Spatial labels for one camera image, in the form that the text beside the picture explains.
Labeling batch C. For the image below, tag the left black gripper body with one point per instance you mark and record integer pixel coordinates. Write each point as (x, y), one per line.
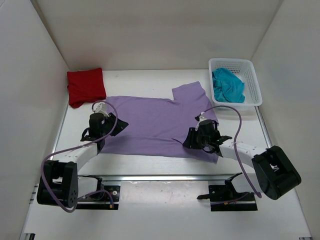
(109, 123)

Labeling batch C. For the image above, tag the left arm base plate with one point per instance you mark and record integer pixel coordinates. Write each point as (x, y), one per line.
(103, 200)

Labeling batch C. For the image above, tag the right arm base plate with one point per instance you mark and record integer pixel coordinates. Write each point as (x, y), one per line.
(223, 199)

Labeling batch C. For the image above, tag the red t shirt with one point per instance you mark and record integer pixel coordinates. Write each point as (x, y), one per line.
(85, 86)

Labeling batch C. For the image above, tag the lilac t shirt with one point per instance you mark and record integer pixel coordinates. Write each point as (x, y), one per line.
(159, 126)

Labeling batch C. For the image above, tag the teal cloth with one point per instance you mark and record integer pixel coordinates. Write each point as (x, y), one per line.
(227, 87)

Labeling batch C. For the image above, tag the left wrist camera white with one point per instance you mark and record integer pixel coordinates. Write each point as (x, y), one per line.
(100, 108)

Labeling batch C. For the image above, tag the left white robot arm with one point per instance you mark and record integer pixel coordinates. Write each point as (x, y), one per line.
(60, 185)

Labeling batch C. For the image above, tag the white plastic basket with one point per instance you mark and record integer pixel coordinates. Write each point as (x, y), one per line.
(245, 71)

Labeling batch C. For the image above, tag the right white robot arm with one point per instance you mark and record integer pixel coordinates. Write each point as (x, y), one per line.
(274, 174)

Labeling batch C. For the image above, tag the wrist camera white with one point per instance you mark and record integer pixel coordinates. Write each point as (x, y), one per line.
(100, 108)
(200, 118)

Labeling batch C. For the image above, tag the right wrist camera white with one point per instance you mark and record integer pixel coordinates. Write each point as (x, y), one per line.
(200, 118)

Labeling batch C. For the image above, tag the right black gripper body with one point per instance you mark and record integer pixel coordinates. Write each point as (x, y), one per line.
(203, 141)

